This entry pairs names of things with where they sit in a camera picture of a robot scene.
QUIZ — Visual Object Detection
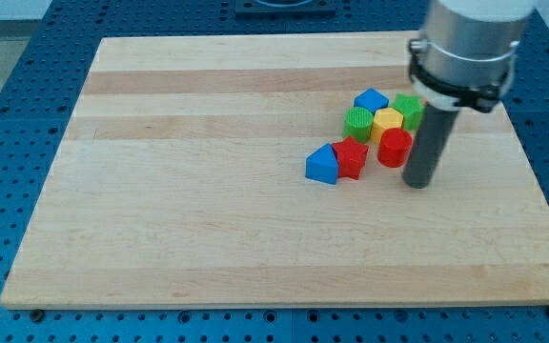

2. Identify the red cylinder block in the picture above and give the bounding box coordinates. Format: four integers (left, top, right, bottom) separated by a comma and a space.
377, 128, 413, 168

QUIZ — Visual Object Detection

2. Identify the wooden board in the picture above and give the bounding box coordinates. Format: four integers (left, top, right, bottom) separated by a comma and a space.
0, 31, 549, 310

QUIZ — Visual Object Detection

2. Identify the dark mounting plate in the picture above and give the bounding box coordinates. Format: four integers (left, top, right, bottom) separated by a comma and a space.
233, 0, 336, 17

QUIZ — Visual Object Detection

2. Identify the red star block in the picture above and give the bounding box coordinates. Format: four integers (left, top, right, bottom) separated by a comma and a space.
332, 135, 369, 180

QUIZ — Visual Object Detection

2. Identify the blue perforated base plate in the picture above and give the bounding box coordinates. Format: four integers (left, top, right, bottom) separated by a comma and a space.
0, 0, 549, 342

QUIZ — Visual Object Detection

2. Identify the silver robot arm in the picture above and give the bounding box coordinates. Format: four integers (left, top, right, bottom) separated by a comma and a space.
408, 0, 537, 113

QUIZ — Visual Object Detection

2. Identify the blue cube block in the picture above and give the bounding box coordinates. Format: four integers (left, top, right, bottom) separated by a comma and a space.
354, 89, 389, 113

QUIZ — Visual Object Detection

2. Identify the yellow hexagon block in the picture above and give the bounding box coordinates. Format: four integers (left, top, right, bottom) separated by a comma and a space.
370, 108, 403, 144

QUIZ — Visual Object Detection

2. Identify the green cylinder block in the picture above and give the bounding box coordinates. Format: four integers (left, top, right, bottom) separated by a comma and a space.
341, 107, 374, 143

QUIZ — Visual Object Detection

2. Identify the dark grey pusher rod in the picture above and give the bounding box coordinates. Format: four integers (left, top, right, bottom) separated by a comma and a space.
402, 104, 459, 189

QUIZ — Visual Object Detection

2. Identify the blue triangle block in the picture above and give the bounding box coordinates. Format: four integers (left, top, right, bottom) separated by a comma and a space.
305, 144, 339, 185

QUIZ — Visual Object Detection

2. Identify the green star block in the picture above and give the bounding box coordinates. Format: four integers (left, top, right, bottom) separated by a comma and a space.
391, 93, 424, 131

